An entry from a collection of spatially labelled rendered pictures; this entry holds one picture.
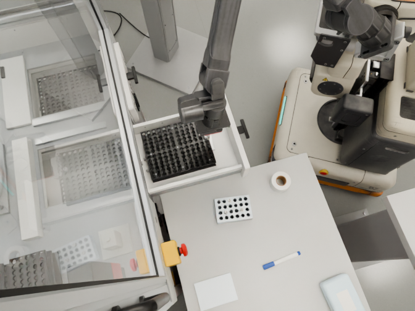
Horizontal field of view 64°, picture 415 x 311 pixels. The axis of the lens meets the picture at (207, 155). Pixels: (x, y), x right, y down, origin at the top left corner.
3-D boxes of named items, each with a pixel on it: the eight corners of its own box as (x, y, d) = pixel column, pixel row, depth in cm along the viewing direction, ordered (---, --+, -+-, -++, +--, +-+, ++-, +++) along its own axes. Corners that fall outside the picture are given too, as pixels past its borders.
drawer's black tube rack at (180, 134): (202, 124, 123) (202, 116, 117) (215, 168, 117) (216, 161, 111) (143, 139, 121) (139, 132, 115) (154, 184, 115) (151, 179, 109)
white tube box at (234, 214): (247, 196, 121) (249, 194, 118) (251, 219, 119) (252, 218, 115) (213, 200, 121) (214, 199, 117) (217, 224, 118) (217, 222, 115)
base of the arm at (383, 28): (393, 49, 89) (396, 13, 93) (377, 31, 85) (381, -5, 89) (362, 60, 96) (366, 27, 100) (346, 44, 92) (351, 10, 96)
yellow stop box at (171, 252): (178, 240, 109) (176, 238, 102) (183, 263, 106) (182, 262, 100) (163, 245, 108) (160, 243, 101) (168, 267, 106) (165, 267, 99)
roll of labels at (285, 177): (289, 176, 124) (292, 173, 120) (286, 194, 122) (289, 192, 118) (271, 172, 124) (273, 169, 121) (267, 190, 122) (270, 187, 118)
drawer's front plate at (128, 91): (124, 58, 134) (117, 41, 124) (139, 121, 125) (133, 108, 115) (120, 59, 134) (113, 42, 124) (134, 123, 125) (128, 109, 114)
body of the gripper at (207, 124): (191, 116, 100) (192, 104, 93) (223, 109, 102) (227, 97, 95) (197, 135, 98) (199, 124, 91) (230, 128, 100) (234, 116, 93)
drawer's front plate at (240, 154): (223, 106, 127) (224, 91, 117) (246, 176, 118) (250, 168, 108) (218, 107, 127) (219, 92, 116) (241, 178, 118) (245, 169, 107)
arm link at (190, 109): (224, 78, 82) (213, 68, 89) (179, 87, 80) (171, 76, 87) (227, 121, 88) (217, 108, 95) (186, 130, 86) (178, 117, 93)
